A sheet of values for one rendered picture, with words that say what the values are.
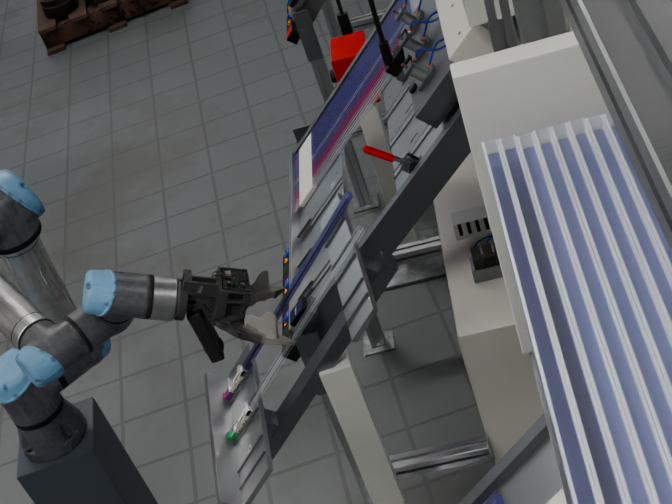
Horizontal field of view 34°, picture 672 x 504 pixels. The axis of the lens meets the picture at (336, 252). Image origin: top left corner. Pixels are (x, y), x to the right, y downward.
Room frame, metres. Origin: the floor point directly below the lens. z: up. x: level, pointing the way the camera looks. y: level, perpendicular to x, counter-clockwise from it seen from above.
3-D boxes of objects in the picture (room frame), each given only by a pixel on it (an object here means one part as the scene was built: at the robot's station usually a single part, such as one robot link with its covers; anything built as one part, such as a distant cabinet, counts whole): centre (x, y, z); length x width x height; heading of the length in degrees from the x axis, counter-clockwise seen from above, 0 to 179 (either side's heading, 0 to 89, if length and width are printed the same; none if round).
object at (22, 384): (1.89, 0.73, 0.72); 0.13 x 0.12 x 0.14; 120
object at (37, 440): (1.89, 0.73, 0.60); 0.15 x 0.15 x 0.10
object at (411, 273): (2.74, -0.23, 0.39); 0.24 x 0.24 x 0.78; 80
